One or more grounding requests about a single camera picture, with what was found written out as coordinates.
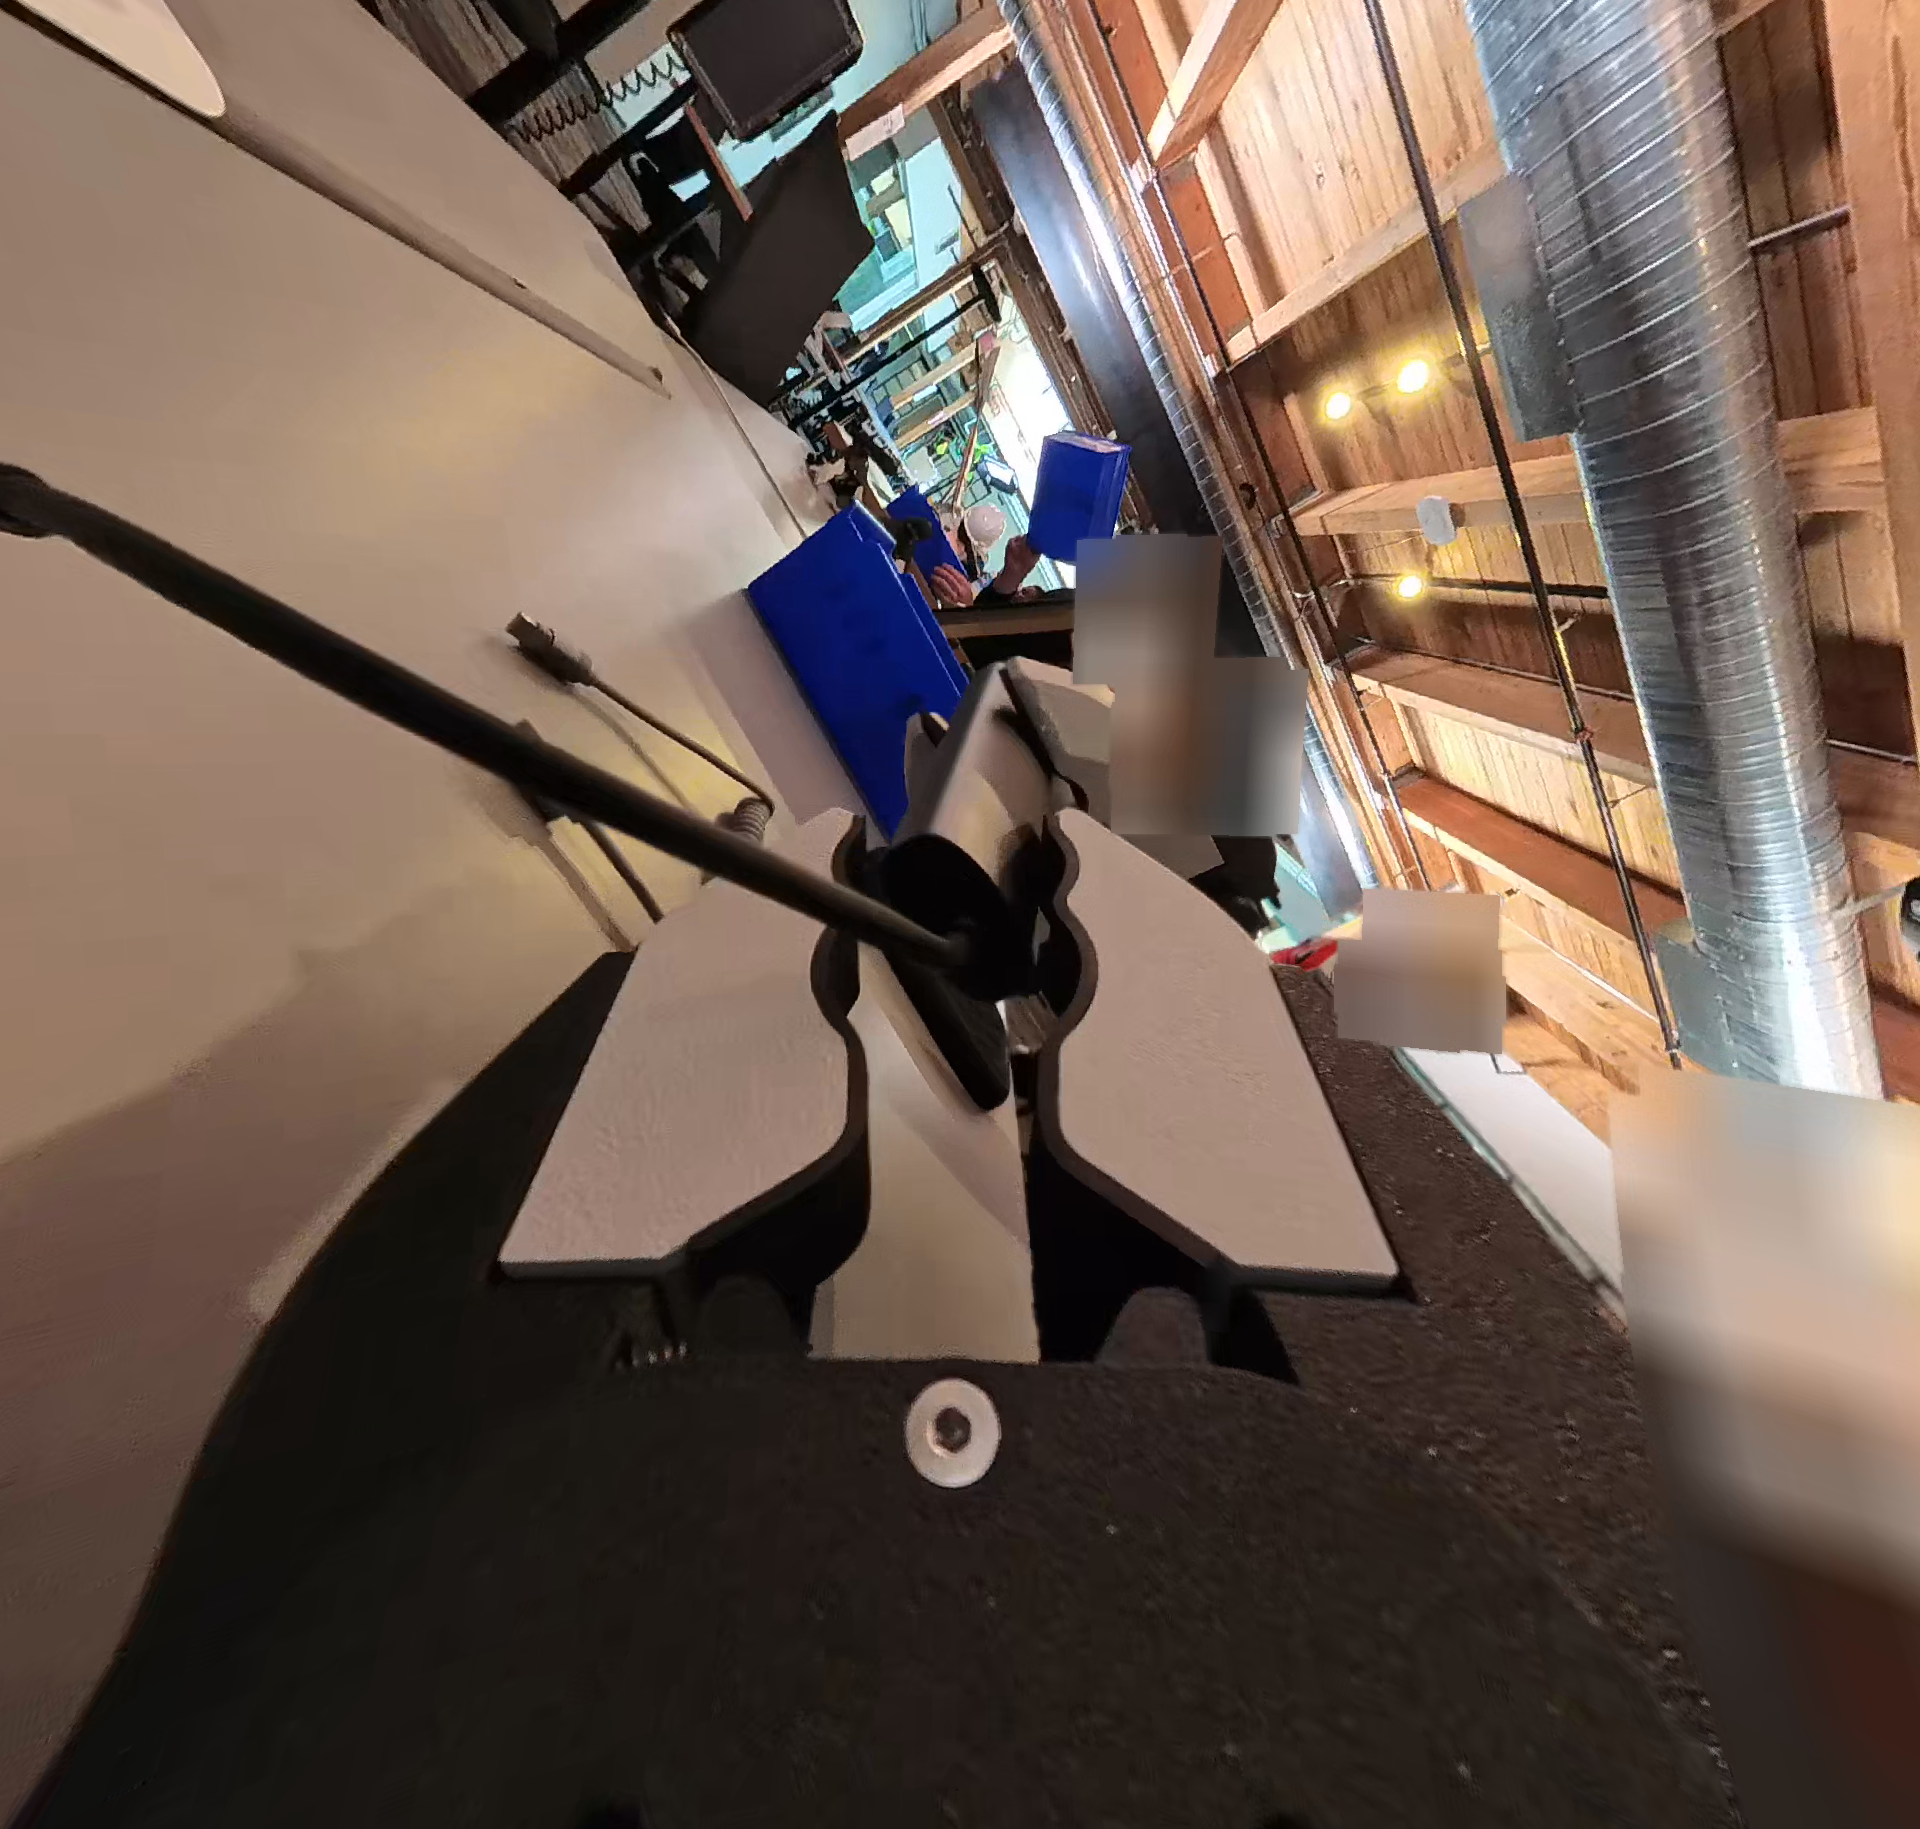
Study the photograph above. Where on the white hard hat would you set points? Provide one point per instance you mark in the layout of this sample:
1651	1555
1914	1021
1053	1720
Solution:
987	524

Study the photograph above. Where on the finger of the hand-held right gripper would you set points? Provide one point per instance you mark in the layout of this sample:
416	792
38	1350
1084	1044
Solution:
1072	727

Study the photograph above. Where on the white ceiling sensor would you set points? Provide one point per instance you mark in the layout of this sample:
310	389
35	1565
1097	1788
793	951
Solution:
1437	516

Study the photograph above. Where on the black ceiling pipe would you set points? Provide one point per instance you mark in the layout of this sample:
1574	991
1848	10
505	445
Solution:
1500	405

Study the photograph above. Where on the blue plastic crate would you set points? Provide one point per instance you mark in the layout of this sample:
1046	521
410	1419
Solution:
1081	494

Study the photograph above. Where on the black computer monitor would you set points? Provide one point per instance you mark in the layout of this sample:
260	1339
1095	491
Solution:
772	36

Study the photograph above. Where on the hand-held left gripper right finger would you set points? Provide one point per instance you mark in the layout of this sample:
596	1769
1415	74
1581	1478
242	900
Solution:
1214	1096

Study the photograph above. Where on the silver rectangular foil duct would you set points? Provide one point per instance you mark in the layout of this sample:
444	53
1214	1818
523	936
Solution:
1651	434

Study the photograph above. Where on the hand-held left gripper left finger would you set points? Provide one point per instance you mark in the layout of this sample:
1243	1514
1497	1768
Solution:
691	1110

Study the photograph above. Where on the blue plastic bin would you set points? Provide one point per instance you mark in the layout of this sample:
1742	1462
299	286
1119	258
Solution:
919	533
854	644

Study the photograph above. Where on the round ceiling lamp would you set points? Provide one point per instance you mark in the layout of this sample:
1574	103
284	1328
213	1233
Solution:
1406	584
1335	405
1411	374

